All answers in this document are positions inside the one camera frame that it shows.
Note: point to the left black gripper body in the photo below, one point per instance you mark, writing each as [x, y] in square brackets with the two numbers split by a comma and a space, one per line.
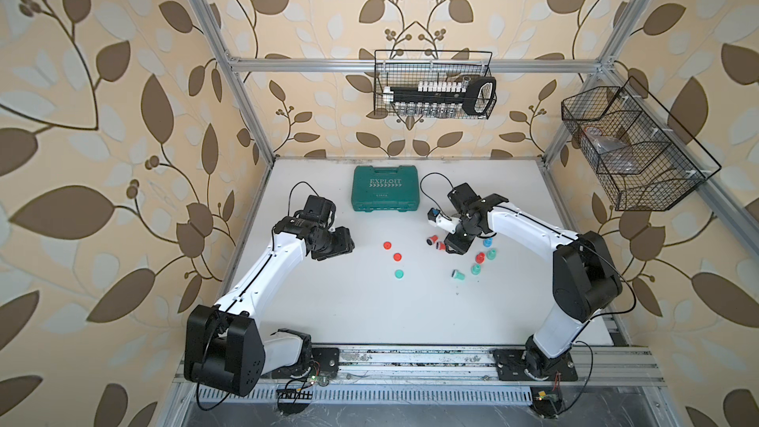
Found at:
[331, 242]

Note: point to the centre black wire basket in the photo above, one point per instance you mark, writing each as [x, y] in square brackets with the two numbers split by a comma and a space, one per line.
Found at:
[407, 67]

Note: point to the plastic bag in basket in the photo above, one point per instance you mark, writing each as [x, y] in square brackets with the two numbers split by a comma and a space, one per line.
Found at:
[612, 155]

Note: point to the green plastic tool case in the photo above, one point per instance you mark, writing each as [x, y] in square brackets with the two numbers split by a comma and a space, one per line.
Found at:
[385, 189]

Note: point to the right black wire basket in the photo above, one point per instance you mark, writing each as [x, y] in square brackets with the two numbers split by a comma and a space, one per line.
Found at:
[672, 163]

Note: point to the black wire basket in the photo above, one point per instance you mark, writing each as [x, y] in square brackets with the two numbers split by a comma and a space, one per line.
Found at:
[672, 163]
[407, 67]

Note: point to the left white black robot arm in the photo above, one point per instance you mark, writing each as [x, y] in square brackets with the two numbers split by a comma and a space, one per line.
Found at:
[224, 348]

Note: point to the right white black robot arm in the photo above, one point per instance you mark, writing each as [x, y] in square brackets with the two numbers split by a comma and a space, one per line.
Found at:
[584, 280]

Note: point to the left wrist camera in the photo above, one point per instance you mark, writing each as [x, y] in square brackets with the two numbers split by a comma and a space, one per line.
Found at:
[318, 210]

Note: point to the black white tool in basket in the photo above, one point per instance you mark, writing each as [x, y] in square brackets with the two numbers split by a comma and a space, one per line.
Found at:
[474, 97]

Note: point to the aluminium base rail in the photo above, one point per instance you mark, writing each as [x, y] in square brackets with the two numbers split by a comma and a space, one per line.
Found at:
[438, 375]

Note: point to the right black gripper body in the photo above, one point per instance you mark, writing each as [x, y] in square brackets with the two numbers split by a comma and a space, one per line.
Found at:
[463, 236]

